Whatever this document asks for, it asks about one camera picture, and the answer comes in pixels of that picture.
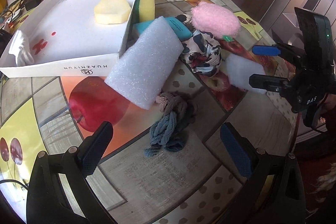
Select pink plush peach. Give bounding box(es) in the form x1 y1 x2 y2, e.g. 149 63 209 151
191 1 241 39

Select yellow green scrub sponge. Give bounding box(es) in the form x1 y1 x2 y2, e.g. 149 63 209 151
138 0 155 22

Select small white foam piece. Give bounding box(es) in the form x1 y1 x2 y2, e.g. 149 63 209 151
225 54 266 94

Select fruit pattern tablecloth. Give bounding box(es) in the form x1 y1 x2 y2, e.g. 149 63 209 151
1 0 297 223

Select white cardboard box tray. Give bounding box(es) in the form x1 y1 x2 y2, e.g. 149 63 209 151
1 0 135 78

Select teal tissue pack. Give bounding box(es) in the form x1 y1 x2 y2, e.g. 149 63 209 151
132 16 194 41

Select white foam block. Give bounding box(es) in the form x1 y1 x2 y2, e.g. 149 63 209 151
105 16 183 110

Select pale yellow octagonal sponge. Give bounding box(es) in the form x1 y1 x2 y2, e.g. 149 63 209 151
94 0 131 24

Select person's right hand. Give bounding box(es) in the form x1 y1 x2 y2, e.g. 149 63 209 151
321 94 336 123

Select black white patterned scrunchie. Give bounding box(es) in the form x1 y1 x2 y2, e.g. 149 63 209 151
179 13 223 77

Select white cloth in tray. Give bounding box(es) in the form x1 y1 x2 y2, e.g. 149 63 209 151
9 30 35 67

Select blue grey braided scrunchie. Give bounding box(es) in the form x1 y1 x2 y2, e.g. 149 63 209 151
143 92 197 157

